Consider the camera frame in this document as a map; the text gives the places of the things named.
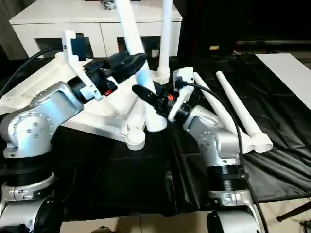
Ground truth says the white plastic table top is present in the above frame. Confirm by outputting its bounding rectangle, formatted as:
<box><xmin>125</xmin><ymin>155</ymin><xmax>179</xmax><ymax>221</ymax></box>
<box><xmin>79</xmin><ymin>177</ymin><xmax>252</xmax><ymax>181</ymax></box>
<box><xmin>0</xmin><ymin>51</ymin><xmax>184</xmax><ymax>150</ymax></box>

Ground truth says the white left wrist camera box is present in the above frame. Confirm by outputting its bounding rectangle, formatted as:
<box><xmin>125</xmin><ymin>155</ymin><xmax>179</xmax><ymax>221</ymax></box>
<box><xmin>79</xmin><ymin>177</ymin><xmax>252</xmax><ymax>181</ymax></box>
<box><xmin>62</xmin><ymin>30</ymin><xmax>94</xmax><ymax>82</ymax></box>

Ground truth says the white cabinet with glass doors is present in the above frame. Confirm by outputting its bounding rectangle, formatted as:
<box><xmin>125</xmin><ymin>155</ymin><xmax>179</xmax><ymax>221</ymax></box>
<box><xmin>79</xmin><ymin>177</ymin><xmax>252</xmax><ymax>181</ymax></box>
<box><xmin>9</xmin><ymin>0</ymin><xmax>183</xmax><ymax>59</ymax></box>

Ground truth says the black stand leg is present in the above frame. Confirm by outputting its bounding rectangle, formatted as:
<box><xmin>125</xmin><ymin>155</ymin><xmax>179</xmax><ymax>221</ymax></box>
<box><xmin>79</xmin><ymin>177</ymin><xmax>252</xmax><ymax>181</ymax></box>
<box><xmin>276</xmin><ymin>198</ymin><xmax>311</xmax><ymax>222</ymax></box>

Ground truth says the white side table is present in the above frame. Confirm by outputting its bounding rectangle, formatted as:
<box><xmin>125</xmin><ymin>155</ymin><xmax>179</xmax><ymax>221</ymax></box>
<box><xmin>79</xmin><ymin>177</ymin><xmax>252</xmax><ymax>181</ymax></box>
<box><xmin>255</xmin><ymin>53</ymin><xmax>311</xmax><ymax>110</ymax></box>

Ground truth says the white plastic table leg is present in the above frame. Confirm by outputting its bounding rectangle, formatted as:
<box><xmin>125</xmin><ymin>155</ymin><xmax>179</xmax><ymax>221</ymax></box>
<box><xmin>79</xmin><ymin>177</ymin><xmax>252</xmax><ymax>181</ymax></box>
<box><xmin>114</xmin><ymin>0</ymin><xmax>169</xmax><ymax>133</ymax></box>
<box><xmin>193</xmin><ymin>72</ymin><xmax>254</xmax><ymax>152</ymax></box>
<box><xmin>157</xmin><ymin>0</ymin><xmax>173</xmax><ymax>84</ymax></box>
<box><xmin>216</xmin><ymin>71</ymin><xmax>274</xmax><ymax>154</ymax></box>

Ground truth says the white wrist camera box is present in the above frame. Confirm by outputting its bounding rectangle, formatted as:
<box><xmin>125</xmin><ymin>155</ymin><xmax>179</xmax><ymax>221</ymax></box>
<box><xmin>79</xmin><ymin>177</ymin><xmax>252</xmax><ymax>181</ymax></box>
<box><xmin>172</xmin><ymin>67</ymin><xmax>196</xmax><ymax>123</ymax></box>
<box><xmin>62</xmin><ymin>30</ymin><xmax>94</xmax><ymax>82</ymax></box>

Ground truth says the black work mat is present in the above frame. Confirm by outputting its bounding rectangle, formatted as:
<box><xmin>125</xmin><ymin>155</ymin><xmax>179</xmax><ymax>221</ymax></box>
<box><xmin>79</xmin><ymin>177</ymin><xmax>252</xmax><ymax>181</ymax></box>
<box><xmin>0</xmin><ymin>49</ymin><xmax>311</xmax><ymax>216</ymax></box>

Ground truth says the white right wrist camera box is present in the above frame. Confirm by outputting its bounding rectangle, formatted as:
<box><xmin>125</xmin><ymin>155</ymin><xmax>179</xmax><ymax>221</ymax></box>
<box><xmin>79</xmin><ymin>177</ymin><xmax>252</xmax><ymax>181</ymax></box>
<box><xmin>172</xmin><ymin>67</ymin><xmax>196</xmax><ymax>123</ymax></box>

